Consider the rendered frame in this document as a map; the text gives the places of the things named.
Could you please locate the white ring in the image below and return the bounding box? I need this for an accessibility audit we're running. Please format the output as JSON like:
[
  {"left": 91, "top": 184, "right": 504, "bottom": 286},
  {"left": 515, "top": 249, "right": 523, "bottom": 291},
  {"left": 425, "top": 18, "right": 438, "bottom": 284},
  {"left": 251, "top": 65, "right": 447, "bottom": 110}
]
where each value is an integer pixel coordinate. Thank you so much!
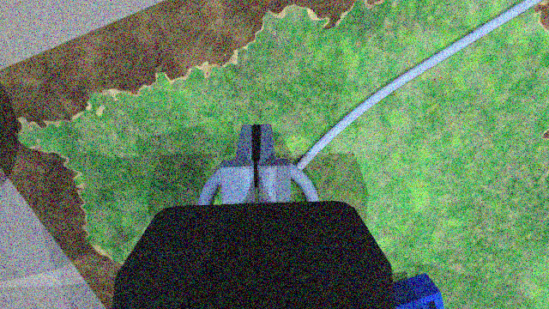
[{"left": 198, "top": 162, "right": 319, "bottom": 205}]

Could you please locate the blue tray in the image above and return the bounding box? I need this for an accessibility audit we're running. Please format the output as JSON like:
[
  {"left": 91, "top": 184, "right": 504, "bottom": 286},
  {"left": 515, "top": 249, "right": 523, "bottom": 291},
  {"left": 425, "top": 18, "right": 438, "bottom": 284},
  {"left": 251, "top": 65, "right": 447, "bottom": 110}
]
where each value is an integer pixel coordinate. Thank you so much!
[{"left": 393, "top": 273, "right": 444, "bottom": 309}]

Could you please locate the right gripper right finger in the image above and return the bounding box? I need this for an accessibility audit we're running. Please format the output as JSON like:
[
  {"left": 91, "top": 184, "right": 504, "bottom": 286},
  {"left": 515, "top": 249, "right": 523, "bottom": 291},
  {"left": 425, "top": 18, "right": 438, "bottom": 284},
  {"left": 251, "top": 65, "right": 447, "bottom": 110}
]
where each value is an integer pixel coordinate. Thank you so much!
[{"left": 256, "top": 124, "right": 291, "bottom": 203}]

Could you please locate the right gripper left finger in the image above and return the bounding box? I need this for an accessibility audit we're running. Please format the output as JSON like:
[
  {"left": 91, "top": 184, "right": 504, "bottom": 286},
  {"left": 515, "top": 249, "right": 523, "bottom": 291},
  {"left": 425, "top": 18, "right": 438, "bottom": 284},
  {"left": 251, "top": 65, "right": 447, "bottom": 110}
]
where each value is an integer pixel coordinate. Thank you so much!
[{"left": 220, "top": 124, "right": 257, "bottom": 204}]

